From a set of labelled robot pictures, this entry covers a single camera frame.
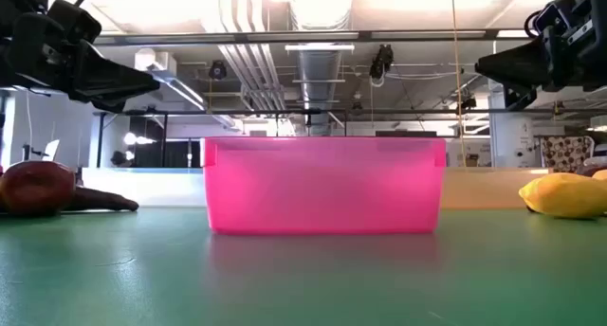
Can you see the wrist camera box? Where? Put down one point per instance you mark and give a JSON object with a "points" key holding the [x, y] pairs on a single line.
{"points": [[555, 18], [76, 23]]}

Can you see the black overhead camera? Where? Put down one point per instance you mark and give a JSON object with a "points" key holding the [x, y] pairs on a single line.
{"points": [[381, 60]]}

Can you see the silver ventilation duct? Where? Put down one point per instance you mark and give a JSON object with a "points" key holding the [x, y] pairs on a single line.
{"points": [[318, 70]]}

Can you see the green table mat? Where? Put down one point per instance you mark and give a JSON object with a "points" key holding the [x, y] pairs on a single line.
{"points": [[303, 278]]}

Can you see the pink plastic bin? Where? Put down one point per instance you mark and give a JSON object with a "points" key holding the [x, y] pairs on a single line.
{"points": [[322, 188]]}

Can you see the white column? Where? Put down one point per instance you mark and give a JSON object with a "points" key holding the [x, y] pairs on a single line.
{"points": [[512, 136]]}

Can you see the brown patterned chair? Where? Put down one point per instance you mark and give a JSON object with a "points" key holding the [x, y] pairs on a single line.
{"points": [[566, 153]]}

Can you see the clear plastic bin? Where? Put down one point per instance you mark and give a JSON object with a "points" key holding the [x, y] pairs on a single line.
{"points": [[142, 186]]}

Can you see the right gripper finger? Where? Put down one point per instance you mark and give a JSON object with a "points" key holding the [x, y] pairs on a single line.
{"points": [[517, 97], [521, 65]]}

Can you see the orange plastic bin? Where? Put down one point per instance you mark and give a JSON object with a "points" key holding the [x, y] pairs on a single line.
{"points": [[483, 188]]}

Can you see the dark red apple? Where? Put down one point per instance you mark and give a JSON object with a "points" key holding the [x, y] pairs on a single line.
{"points": [[35, 188]]}

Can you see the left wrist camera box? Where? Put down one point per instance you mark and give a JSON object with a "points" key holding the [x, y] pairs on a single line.
{"points": [[76, 23]]}

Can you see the white ceiling pipes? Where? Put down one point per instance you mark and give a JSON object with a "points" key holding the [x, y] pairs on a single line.
{"points": [[251, 70]]}

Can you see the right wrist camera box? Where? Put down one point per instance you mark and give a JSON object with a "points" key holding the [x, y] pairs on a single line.
{"points": [[555, 18]]}

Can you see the white light fixture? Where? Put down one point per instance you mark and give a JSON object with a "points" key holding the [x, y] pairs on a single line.
{"points": [[318, 47]]}

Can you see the grey overhead frame bar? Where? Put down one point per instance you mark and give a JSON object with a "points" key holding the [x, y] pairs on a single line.
{"points": [[308, 36]]}

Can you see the black round ceiling device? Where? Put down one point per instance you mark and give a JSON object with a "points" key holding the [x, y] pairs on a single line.
{"points": [[217, 70]]}

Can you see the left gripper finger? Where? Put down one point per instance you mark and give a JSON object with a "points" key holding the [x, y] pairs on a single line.
{"points": [[114, 82], [113, 106]]}

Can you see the black distant frame bar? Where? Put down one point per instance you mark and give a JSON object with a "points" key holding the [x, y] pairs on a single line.
{"points": [[237, 112]]}

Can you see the yellow lemon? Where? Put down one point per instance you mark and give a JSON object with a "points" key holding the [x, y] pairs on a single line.
{"points": [[564, 195], [601, 175]]}

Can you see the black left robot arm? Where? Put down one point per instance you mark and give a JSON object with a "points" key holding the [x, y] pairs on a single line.
{"points": [[19, 1]]}

